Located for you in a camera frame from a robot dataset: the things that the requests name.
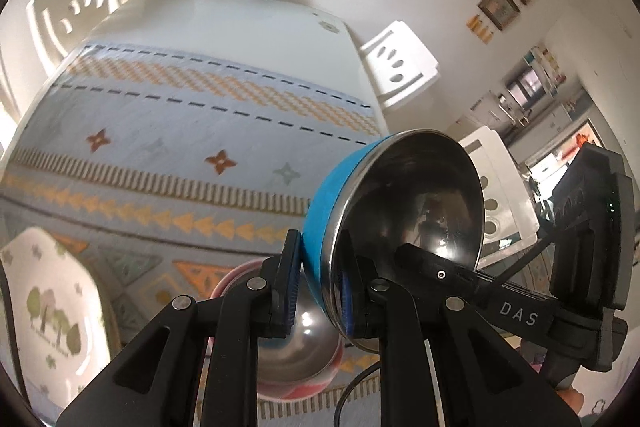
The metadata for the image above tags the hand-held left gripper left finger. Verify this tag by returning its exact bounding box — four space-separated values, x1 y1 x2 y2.
55 229 304 427

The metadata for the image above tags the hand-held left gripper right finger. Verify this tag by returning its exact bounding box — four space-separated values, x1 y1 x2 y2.
334 227 583 427

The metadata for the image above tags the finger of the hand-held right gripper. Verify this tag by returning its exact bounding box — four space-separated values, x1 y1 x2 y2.
395 243 567 344

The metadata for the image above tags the pink steel bowl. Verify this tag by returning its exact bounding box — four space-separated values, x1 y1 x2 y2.
207 257 346 403

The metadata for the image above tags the blue steel bowl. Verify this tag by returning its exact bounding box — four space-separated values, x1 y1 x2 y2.
302 129 486 353

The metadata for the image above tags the white tree print square plate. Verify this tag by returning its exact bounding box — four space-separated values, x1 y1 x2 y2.
0 227 113 413

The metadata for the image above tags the person's right hand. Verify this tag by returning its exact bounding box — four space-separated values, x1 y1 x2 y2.
557 388 585 415

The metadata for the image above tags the white cutout chair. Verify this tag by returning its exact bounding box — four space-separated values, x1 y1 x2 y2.
26 0 122 75
360 21 441 108
457 125 542 268

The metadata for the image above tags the woven patterned table mat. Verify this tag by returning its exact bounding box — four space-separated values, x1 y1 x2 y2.
0 39 391 427

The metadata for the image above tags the yellow wall decoration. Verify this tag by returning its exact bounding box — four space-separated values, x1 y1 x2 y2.
466 14 494 44

